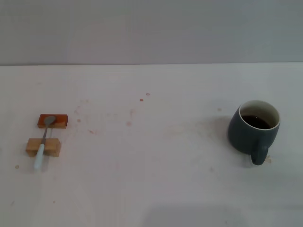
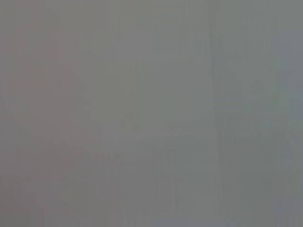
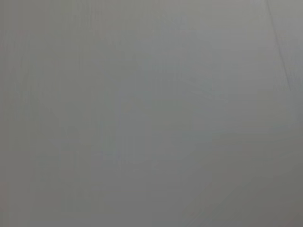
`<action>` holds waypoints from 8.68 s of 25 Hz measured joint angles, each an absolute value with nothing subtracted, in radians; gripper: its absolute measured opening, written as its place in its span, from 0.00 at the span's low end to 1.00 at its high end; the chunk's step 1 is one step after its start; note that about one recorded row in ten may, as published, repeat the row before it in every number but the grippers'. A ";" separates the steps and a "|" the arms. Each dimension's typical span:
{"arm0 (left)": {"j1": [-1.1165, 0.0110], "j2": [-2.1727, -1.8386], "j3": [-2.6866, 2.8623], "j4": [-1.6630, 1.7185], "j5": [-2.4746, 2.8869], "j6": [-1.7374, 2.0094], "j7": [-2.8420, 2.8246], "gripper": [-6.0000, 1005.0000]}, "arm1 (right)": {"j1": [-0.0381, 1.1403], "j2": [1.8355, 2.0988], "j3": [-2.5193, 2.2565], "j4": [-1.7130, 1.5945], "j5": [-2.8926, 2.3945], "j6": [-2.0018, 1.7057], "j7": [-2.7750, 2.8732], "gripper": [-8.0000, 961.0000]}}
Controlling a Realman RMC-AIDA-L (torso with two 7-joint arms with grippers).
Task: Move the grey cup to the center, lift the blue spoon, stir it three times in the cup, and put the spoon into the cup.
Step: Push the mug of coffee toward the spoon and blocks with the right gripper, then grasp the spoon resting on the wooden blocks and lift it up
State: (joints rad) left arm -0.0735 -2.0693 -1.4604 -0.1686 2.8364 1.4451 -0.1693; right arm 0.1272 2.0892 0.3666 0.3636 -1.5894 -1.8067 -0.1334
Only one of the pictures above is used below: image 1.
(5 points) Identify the dark orange wooden block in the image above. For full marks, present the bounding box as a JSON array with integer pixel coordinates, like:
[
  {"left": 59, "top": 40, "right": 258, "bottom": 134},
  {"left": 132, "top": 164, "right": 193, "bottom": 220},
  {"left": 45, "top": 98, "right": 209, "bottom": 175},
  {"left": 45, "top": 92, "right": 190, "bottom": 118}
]
[{"left": 37, "top": 114, "right": 69, "bottom": 129}]

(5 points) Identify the grey ceramic cup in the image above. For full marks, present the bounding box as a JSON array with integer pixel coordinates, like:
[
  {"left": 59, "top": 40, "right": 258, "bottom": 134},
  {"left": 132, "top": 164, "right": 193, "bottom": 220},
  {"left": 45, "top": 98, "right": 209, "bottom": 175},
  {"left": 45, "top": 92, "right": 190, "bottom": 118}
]
[{"left": 228, "top": 99, "right": 281, "bottom": 166}]

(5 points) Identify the spoon with white handle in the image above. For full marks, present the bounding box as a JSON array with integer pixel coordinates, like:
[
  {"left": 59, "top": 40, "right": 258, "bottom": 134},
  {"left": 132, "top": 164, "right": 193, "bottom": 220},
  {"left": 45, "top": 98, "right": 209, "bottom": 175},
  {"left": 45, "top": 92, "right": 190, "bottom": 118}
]
[{"left": 33, "top": 116, "right": 57, "bottom": 170}]

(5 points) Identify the light wooden notched block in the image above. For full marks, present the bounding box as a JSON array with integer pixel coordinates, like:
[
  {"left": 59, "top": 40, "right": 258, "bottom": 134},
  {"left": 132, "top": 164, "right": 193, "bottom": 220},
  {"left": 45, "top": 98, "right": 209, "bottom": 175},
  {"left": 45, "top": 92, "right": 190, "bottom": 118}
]
[{"left": 25, "top": 138, "right": 62, "bottom": 157}]

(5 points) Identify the dark coffee liquid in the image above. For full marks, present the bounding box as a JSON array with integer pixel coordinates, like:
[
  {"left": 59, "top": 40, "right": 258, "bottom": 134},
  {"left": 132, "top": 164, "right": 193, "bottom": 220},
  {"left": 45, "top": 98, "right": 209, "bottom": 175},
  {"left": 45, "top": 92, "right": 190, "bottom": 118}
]
[{"left": 241, "top": 115, "right": 273, "bottom": 130}]

